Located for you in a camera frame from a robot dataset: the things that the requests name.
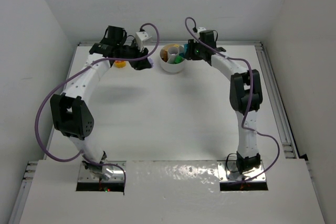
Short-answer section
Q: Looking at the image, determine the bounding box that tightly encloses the yellow butterfly lego piece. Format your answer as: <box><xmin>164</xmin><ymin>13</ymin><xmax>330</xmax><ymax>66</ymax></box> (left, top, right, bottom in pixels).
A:
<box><xmin>113</xmin><ymin>61</ymin><xmax>127</xmax><ymax>68</ymax></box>

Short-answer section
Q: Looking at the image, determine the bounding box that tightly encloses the small green lego brick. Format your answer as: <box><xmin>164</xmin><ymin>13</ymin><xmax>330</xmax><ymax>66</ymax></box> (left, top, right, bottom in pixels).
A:
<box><xmin>173</xmin><ymin>56</ymin><xmax>184</xmax><ymax>64</ymax></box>

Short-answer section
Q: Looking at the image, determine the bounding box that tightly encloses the yellow lego brick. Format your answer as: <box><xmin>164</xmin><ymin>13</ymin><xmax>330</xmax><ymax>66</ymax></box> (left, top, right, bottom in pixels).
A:
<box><xmin>169</xmin><ymin>44</ymin><xmax>180</xmax><ymax>49</ymax></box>

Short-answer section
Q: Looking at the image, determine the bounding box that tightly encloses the brown lego brick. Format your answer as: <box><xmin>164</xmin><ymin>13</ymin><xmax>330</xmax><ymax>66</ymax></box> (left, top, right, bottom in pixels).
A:
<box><xmin>162</xmin><ymin>49</ymin><xmax>169</xmax><ymax>62</ymax></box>

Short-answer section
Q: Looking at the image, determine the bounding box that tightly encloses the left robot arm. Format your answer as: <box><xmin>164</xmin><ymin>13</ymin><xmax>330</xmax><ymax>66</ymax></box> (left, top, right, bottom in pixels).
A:
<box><xmin>50</xmin><ymin>26</ymin><xmax>152</xmax><ymax>176</ymax></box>

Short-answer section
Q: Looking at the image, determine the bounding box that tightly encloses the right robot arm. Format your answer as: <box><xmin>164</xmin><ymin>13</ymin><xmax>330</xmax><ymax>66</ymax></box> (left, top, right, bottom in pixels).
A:
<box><xmin>185</xmin><ymin>28</ymin><xmax>263</xmax><ymax>174</ymax></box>

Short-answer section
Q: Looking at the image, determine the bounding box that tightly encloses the white divided round container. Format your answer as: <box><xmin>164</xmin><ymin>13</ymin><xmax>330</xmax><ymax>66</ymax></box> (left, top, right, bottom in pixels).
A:
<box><xmin>159</xmin><ymin>44</ymin><xmax>186</xmax><ymax>73</ymax></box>

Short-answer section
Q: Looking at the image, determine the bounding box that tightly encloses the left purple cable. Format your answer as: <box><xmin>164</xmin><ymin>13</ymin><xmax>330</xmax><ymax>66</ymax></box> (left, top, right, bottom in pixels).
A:
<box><xmin>35</xmin><ymin>23</ymin><xmax>160</xmax><ymax>183</ymax></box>

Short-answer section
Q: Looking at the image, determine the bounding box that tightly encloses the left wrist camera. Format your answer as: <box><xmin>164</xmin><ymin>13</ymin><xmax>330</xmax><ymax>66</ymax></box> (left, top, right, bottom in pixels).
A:
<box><xmin>135</xmin><ymin>31</ymin><xmax>152</xmax><ymax>51</ymax></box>

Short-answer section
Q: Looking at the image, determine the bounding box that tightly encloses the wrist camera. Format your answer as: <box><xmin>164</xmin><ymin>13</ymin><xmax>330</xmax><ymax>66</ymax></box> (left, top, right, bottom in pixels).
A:
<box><xmin>135</xmin><ymin>31</ymin><xmax>152</xmax><ymax>51</ymax></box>
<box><xmin>192</xmin><ymin>27</ymin><xmax>206</xmax><ymax>33</ymax></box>

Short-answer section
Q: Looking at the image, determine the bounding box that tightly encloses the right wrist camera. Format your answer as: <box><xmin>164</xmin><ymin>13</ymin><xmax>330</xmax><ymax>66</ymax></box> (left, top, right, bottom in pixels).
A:
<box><xmin>192</xmin><ymin>27</ymin><xmax>206</xmax><ymax>33</ymax></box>

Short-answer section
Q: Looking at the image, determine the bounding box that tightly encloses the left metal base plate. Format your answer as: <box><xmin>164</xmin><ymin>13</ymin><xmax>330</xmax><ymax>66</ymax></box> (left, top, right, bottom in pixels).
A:
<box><xmin>78</xmin><ymin>161</ymin><xmax>126</xmax><ymax>183</ymax></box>

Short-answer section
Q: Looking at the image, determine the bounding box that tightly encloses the metal base plate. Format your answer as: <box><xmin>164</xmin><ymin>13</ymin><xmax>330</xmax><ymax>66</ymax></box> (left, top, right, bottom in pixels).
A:
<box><xmin>78</xmin><ymin>161</ymin><xmax>126</xmax><ymax>183</ymax></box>
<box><xmin>217</xmin><ymin>160</ymin><xmax>266</xmax><ymax>183</ymax></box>

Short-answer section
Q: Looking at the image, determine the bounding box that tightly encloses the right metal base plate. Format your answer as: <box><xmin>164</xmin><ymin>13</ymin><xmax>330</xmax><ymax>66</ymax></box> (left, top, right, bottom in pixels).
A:
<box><xmin>217</xmin><ymin>160</ymin><xmax>266</xmax><ymax>183</ymax></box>

